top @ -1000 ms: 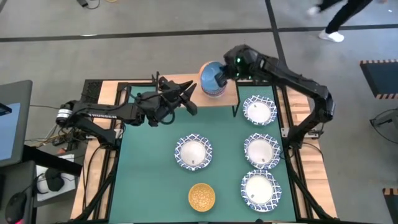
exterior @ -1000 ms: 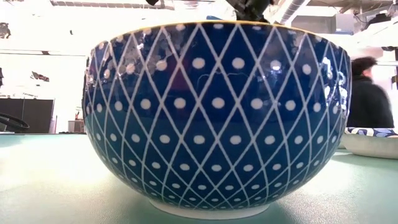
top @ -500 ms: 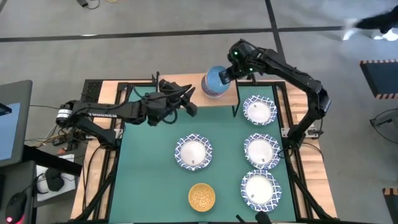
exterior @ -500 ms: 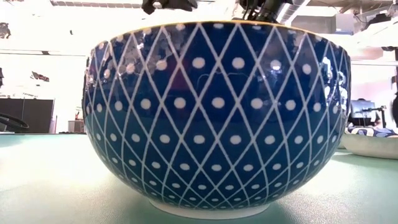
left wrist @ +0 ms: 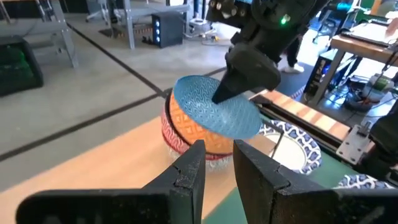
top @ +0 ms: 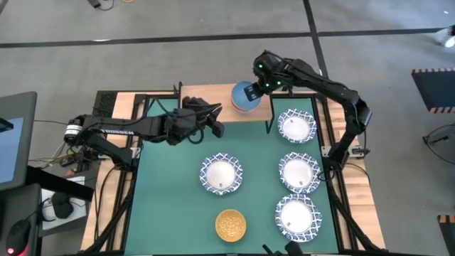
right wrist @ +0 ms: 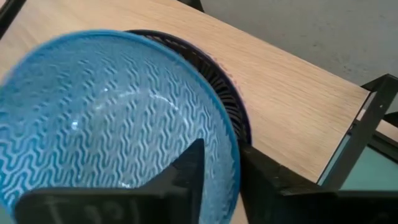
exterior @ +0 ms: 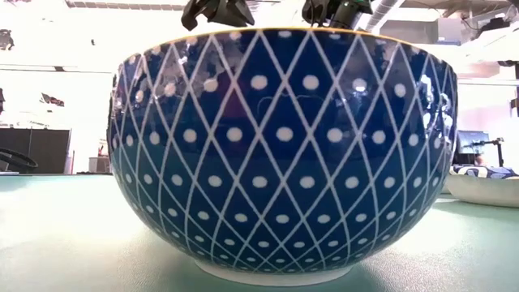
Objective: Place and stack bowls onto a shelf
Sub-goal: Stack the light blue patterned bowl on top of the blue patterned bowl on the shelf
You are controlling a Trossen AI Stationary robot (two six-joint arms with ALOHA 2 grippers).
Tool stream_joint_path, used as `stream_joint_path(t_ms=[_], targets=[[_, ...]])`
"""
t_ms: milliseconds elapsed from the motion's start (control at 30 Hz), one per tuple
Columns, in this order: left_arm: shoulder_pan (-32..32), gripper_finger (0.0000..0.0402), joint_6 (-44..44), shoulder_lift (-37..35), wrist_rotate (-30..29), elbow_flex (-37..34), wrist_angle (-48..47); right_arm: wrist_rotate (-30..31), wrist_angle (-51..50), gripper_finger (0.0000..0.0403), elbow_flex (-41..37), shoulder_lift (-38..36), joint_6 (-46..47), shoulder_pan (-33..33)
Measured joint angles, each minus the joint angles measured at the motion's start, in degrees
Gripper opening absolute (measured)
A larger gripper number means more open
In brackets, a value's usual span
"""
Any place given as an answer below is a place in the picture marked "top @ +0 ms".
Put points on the dark grey side desk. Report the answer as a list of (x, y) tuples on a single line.
[(21, 199)]

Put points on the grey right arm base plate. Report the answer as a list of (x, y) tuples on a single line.
[(355, 152)]

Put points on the yellow patterned ceramic bowl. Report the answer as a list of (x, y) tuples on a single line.
[(230, 225)]

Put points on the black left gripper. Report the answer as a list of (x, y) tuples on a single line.
[(185, 124)]

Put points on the black power adapter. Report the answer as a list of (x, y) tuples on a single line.
[(94, 3)]

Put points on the white sheet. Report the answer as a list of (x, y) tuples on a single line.
[(80, 209)]

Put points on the black perforated box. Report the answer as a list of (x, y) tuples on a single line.
[(105, 103)]

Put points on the blue patterned paper bowl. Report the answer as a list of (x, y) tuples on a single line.
[(299, 173), (221, 173), (296, 125), (298, 217)]

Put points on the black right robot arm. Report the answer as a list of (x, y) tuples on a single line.
[(327, 85)]

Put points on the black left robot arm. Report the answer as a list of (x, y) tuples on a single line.
[(117, 129)]

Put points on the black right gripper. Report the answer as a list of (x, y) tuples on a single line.
[(268, 71)]

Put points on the green table mat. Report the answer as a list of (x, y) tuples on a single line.
[(170, 199)]

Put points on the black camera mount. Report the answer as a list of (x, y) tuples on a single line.
[(293, 247)]

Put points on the black computer mouse with light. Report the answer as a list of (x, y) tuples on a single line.
[(17, 236)]

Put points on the black hazard-striped floor mat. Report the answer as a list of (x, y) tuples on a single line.
[(435, 89), (448, 234)]

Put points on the wooden shelf with black legs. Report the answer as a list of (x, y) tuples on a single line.
[(224, 93)]

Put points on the grey monitor with blue screen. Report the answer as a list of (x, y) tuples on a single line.
[(17, 149)]

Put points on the black metal table frame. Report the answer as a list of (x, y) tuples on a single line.
[(160, 95)]

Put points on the black rounded device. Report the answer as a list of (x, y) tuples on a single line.
[(62, 206)]

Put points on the blue patterned ceramic bowl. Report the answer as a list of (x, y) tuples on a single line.
[(241, 94)]

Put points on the black desk beam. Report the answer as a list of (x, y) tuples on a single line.
[(60, 183)]

